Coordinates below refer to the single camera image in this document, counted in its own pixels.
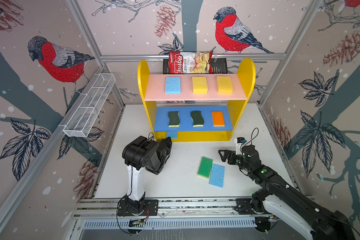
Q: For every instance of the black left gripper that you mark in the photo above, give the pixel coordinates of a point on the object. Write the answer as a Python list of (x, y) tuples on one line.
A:
[(165, 143)]

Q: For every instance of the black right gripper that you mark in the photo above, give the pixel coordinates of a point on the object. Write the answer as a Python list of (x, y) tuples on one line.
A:
[(226, 153)]

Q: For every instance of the blue sponge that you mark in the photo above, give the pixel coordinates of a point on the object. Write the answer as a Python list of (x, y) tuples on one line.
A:
[(217, 176), (172, 135), (173, 85)]

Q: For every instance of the dark green wavy sponge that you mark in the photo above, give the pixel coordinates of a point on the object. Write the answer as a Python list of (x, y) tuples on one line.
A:
[(174, 120), (198, 120)]

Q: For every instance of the orange sponge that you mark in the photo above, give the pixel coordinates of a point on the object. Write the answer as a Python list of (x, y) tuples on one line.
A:
[(218, 119)]

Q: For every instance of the yellow sponge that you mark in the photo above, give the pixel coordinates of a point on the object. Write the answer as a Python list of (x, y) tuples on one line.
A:
[(200, 85), (225, 86)]

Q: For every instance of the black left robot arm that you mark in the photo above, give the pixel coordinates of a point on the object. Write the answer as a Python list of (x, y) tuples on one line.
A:
[(143, 154)]

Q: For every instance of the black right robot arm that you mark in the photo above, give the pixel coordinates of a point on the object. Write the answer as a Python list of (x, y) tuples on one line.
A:
[(279, 199)]

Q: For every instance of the yellow shelf with coloured boards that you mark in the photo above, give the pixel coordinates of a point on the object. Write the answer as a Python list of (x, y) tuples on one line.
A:
[(208, 107)]

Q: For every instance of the red cassava chips bag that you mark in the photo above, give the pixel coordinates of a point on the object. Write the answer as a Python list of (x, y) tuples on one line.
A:
[(190, 62)]

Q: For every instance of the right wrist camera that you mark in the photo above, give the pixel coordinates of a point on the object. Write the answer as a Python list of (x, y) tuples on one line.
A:
[(239, 142)]

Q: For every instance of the white wire mesh tray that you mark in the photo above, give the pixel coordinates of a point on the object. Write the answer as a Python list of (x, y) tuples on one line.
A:
[(86, 114)]

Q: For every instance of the black wire basket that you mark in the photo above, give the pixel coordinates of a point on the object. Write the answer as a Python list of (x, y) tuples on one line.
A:
[(219, 66)]

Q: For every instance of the aluminium rail base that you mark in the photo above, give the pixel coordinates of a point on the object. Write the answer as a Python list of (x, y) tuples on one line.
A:
[(178, 214)]

